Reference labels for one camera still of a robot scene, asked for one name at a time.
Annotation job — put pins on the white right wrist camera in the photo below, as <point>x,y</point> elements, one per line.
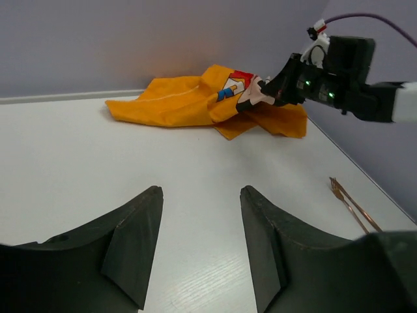
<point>316,52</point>

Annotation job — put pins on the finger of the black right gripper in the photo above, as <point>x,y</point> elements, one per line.
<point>283,88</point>

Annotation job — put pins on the copper fork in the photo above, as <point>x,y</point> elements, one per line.
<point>334,184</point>

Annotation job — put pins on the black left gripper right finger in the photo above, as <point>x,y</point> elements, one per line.
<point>296,267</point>

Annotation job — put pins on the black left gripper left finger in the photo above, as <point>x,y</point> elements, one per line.
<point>102,266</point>

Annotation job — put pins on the copper knife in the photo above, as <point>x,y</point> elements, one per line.
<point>340,197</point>

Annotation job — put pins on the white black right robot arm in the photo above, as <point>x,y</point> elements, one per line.
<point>405,101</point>

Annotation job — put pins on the orange cartoon mouse placemat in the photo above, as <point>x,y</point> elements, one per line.
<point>229,100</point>

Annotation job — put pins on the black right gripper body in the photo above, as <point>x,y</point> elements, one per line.
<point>340,82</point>

